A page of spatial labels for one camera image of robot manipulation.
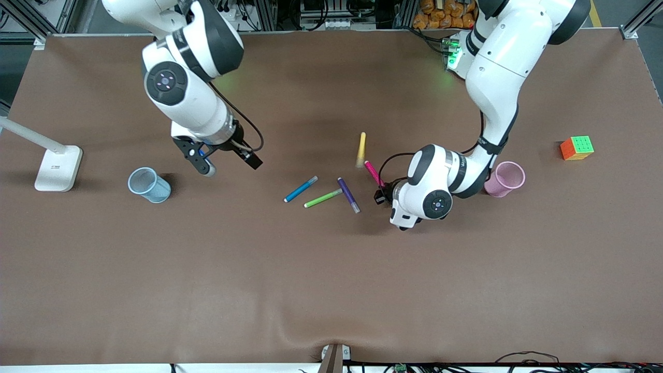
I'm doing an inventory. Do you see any pink marker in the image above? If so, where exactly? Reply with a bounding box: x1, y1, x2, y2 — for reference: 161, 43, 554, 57
364, 160, 386, 188

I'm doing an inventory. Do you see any blue marker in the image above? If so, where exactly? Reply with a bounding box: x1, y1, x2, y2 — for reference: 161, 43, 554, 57
283, 176, 319, 203

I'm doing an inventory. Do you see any purple marker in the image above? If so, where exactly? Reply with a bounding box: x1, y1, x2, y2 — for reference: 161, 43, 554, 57
337, 177, 361, 214

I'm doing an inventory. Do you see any green marker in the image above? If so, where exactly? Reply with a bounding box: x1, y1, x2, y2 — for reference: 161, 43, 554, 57
304, 189, 343, 209

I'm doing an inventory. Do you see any blue mesh cup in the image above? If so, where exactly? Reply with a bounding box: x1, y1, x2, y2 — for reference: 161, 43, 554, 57
127, 167, 172, 204

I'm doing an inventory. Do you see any brown table cover sheet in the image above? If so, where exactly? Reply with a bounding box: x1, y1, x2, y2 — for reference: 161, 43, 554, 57
0, 28, 663, 366

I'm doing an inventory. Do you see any pink mesh cup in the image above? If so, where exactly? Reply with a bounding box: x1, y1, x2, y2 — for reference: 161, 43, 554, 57
486, 161, 526, 198

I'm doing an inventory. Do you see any grey metal table clamp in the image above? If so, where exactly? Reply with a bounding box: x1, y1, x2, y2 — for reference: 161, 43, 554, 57
317, 343, 352, 373

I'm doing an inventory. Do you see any white desk lamp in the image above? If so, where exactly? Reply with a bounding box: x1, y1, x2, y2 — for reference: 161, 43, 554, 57
0, 117, 83, 193

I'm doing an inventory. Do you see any bag of orange items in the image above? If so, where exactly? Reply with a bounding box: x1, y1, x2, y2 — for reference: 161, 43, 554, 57
413, 0, 476, 30

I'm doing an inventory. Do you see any colourful puzzle cube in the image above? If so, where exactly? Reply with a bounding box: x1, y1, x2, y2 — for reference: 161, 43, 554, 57
560, 136, 595, 161

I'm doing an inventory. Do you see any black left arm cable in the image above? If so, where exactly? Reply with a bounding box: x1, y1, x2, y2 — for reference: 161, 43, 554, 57
378, 111, 485, 183

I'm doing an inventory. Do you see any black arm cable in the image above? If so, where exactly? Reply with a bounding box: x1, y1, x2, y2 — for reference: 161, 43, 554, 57
210, 83, 265, 152
378, 111, 485, 183

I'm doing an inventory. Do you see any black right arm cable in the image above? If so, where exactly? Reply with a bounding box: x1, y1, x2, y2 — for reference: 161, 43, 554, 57
210, 83, 265, 152

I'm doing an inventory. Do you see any aluminium frame strut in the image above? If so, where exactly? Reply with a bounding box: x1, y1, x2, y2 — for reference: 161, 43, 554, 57
619, 0, 663, 40
0, 0, 78, 50

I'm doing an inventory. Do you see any black cable bundle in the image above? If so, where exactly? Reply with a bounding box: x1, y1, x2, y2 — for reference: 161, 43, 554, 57
352, 351, 663, 373

